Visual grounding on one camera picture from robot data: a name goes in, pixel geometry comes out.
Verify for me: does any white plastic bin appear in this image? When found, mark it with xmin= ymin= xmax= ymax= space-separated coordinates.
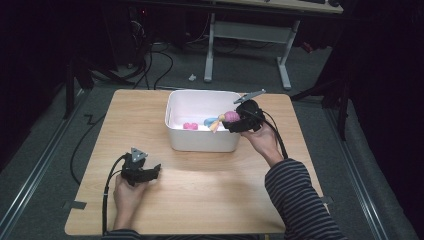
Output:
xmin=164 ymin=89 xmax=248 ymax=153

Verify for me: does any left hand-held gripper cable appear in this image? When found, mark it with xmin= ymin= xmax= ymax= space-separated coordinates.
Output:
xmin=101 ymin=153 xmax=129 ymax=236

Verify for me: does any black metal stand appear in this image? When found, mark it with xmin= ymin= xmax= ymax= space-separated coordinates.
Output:
xmin=289 ymin=66 xmax=354 ymax=142
xmin=62 ymin=54 xmax=96 ymax=121

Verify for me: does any bundle of black cables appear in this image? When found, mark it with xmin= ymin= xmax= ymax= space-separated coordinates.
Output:
xmin=89 ymin=19 xmax=175 ymax=91

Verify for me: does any red object under desk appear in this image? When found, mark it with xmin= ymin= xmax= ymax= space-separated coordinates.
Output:
xmin=300 ymin=41 xmax=315 ymax=55

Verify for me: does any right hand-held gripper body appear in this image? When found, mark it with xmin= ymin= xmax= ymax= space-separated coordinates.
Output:
xmin=233 ymin=88 xmax=267 ymax=133

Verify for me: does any black computer tower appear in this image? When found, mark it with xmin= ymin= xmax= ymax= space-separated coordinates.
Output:
xmin=127 ymin=5 xmax=152 ymax=68

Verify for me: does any hand-held gripper cable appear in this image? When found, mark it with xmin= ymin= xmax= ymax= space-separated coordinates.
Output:
xmin=101 ymin=153 xmax=129 ymax=236
xmin=261 ymin=109 xmax=290 ymax=160

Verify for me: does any right hand-held gripper cable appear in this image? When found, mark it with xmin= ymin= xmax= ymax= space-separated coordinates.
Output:
xmin=261 ymin=109 xmax=290 ymax=160

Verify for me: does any black floor cable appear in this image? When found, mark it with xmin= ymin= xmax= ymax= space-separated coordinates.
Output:
xmin=69 ymin=113 xmax=107 ymax=186

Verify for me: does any white-legged desk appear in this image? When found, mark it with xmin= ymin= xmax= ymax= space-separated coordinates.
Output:
xmin=202 ymin=0 xmax=345 ymax=92

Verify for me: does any person's right hand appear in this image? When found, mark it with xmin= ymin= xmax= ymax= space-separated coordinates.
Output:
xmin=239 ymin=120 xmax=285 ymax=168

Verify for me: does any pink ball rope toy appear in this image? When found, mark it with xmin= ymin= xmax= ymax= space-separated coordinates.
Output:
xmin=203 ymin=110 xmax=242 ymax=134

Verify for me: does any person's left hand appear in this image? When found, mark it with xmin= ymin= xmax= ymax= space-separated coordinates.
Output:
xmin=112 ymin=174 xmax=150 ymax=218

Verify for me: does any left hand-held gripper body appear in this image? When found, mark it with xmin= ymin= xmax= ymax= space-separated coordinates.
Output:
xmin=120 ymin=147 xmax=149 ymax=187

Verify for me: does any metal floor rail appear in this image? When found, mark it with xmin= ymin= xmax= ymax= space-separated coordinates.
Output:
xmin=0 ymin=89 xmax=92 ymax=232
xmin=323 ymin=107 xmax=392 ymax=240

